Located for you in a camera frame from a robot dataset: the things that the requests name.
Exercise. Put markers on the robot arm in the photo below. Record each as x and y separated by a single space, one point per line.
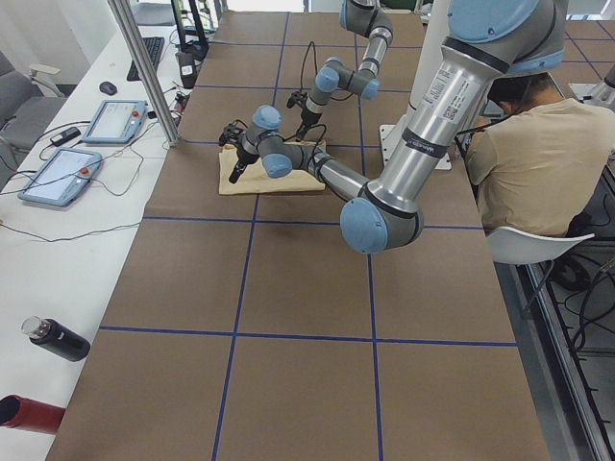
486 40
363 18

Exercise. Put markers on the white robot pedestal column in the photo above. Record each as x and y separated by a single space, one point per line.
428 64

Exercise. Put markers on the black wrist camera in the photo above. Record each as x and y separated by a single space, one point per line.
232 134
297 98

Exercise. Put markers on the aluminium frame post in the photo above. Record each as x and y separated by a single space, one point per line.
122 12

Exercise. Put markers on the blue teach pendant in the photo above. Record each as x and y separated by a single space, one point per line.
62 177
115 122

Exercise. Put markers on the seated person in beige shirt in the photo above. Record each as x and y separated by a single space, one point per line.
537 170

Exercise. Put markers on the white plastic chair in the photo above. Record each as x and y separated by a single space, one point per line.
510 246

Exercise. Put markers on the black computer mouse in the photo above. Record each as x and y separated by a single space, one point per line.
108 88

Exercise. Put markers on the black power adapter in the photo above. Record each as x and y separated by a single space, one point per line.
65 136

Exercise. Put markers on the black tumbler bottle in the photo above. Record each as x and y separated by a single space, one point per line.
56 338

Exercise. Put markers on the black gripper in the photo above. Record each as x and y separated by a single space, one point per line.
241 158
307 118

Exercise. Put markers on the far blue teach pendant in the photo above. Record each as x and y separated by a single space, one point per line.
115 122

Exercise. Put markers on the red bottle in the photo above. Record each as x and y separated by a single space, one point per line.
30 415

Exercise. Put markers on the near blue teach pendant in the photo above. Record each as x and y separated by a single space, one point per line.
62 177

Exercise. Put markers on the cream long-sleeve graphic shirt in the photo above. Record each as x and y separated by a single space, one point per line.
254 180

